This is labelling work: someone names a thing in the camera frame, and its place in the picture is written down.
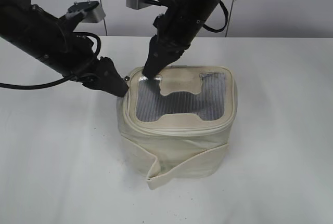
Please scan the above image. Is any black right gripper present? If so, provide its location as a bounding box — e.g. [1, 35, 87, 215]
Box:
[143, 34, 190, 79]

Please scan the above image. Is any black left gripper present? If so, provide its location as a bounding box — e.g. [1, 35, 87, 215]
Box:
[72, 57, 129, 97]

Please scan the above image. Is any cream fabric zipper bag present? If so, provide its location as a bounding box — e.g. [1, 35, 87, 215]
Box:
[117, 66, 238, 190]

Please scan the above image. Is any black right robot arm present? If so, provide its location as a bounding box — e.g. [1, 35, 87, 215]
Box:
[143, 0, 221, 78]

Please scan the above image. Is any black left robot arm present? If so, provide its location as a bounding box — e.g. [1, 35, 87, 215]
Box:
[1, 0, 129, 97]

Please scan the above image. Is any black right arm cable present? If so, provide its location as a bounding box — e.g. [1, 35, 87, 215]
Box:
[201, 0, 229, 33]

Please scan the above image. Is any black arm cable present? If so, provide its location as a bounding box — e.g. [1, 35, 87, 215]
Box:
[201, 0, 229, 33]
[0, 33, 103, 89]

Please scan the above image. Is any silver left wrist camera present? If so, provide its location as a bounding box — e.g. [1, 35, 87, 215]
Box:
[65, 1, 106, 23]

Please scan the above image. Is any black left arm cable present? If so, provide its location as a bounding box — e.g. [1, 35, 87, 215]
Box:
[0, 33, 103, 89]

